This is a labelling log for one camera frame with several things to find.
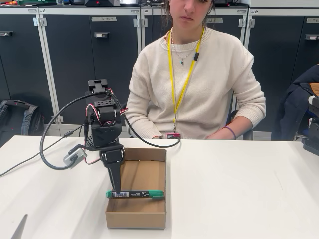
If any person's left hand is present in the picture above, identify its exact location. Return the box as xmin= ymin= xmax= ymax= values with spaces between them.
xmin=207 ymin=129 xmax=234 ymax=140

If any grey label reading TEAM 4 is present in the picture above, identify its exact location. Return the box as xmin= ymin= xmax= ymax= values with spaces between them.
xmin=91 ymin=16 xmax=118 ymax=22

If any green and black marker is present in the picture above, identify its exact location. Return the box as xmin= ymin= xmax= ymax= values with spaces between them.
xmin=105 ymin=190 xmax=165 ymax=201

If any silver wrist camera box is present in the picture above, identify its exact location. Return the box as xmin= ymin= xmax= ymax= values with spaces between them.
xmin=62 ymin=148 xmax=88 ymax=166

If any dark grey backpack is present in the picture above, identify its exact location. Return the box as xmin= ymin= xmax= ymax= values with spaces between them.
xmin=0 ymin=99 xmax=46 ymax=147

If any person's left forearm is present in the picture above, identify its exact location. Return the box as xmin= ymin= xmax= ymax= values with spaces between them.
xmin=230 ymin=98 xmax=266 ymax=140

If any person's right forearm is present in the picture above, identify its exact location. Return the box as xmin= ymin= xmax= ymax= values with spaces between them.
xmin=126 ymin=99 xmax=162 ymax=139

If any yellow lanyard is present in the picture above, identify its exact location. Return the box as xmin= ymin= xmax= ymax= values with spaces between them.
xmin=167 ymin=25 xmax=205 ymax=133

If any thin necklace with teal pendant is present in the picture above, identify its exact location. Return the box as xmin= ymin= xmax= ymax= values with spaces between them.
xmin=171 ymin=43 xmax=198 ymax=66

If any black flat electronic device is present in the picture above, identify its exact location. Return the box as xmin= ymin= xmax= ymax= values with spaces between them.
xmin=84 ymin=0 xmax=121 ymax=7

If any dark navy jacket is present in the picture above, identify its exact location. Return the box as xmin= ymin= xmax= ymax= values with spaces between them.
xmin=279 ymin=64 xmax=319 ymax=141

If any purple hair tie bracelet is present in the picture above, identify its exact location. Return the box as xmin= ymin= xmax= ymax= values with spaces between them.
xmin=225 ymin=126 xmax=238 ymax=140

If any person in cream sweater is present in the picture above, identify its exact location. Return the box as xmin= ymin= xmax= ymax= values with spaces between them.
xmin=126 ymin=0 xmax=266 ymax=140

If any thin grey power cable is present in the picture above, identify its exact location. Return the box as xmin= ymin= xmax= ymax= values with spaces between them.
xmin=0 ymin=124 xmax=87 ymax=177

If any thick black camera cable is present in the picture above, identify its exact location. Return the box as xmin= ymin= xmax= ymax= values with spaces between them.
xmin=39 ymin=91 xmax=182 ymax=171

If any green flat box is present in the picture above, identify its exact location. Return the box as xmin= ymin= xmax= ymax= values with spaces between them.
xmin=17 ymin=0 xmax=58 ymax=6

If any open cardboard box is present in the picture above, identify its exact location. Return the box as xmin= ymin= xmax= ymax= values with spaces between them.
xmin=105 ymin=147 xmax=167 ymax=230

